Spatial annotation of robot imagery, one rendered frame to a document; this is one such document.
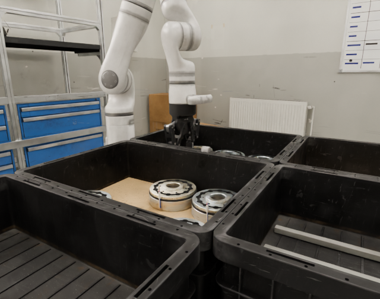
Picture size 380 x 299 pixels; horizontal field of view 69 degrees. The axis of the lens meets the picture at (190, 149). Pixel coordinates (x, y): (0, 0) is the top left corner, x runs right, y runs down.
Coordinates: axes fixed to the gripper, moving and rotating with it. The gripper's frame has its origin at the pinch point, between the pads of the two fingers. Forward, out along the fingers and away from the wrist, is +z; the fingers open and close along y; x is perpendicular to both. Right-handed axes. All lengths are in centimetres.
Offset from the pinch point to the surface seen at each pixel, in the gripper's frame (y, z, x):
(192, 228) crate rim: 38.1, -4.6, 31.1
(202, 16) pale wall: -290, -99, -191
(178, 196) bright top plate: 20.9, 2.1, 15.0
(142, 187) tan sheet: 16.8, 5.1, 0.3
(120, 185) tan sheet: 19.4, 5.0, -5.1
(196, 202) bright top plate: 21.1, 2.1, 19.7
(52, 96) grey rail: -55, -5, -176
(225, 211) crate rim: 32.2, -4.6, 32.1
